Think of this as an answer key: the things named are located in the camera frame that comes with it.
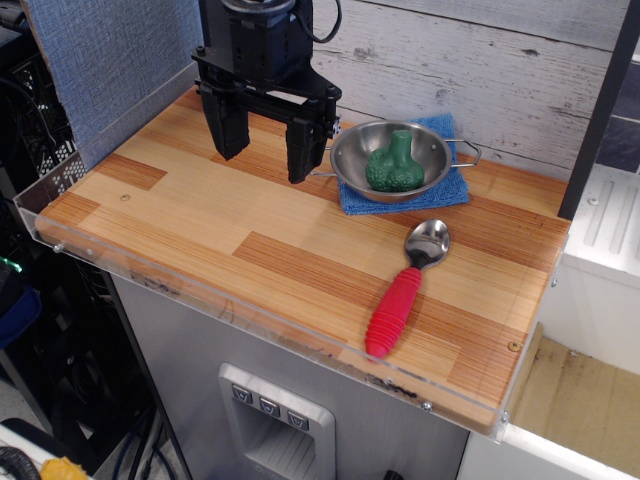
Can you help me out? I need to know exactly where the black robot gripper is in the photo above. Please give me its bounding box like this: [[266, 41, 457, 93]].
[[192, 1, 342, 184]]

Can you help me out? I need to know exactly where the green toy broccoli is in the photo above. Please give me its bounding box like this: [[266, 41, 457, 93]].
[[365, 130, 425, 193]]

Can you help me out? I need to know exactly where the blue fabric panel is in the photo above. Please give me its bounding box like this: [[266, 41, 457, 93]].
[[22, 0, 202, 169]]

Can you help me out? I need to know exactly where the clear acrylic table guard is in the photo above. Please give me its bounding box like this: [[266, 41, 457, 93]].
[[16, 90, 569, 438]]

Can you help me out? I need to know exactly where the blue microfiber cloth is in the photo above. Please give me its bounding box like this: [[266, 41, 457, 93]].
[[337, 113, 469, 215]]

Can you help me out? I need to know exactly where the black plastic crate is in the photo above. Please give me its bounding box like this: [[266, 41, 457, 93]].
[[4, 55, 77, 177]]

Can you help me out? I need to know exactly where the stainless steel toy fridge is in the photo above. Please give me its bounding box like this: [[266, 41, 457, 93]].
[[114, 278, 468, 479]]

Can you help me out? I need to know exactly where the white toy sink cabinet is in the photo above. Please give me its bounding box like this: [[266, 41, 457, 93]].
[[459, 165, 639, 479]]

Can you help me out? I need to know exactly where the stainless steel bowl with handles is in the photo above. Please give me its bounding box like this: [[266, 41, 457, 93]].
[[327, 115, 482, 204]]

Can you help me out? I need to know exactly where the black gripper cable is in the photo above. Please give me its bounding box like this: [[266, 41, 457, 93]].
[[291, 0, 344, 44]]

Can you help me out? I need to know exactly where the red handled metal spoon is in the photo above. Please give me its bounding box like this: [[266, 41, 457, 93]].
[[365, 219, 450, 358]]

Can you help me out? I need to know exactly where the black vertical post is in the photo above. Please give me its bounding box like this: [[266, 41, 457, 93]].
[[557, 0, 639, 220]]

